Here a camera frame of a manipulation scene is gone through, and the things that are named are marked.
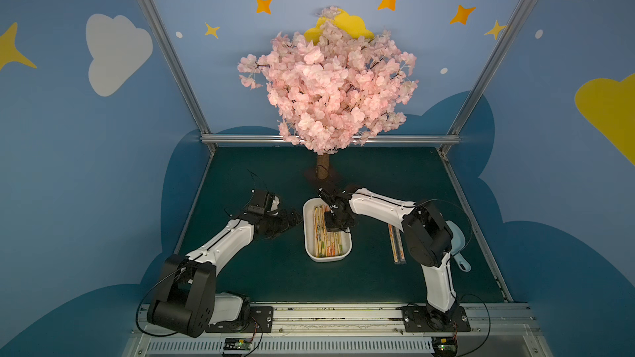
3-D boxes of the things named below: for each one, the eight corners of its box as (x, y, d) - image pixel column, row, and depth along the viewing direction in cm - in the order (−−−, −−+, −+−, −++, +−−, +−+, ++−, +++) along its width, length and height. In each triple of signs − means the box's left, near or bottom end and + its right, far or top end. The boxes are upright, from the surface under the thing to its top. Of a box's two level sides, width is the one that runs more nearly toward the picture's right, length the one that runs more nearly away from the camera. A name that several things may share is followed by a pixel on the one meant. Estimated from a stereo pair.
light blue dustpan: (452, 269, 86) (456, 266, 84) (446, 224, 97) (450, 220, 95) (466, 272, 86) (471, 269, 83) (459, 226, 97) (463, 223, 94)
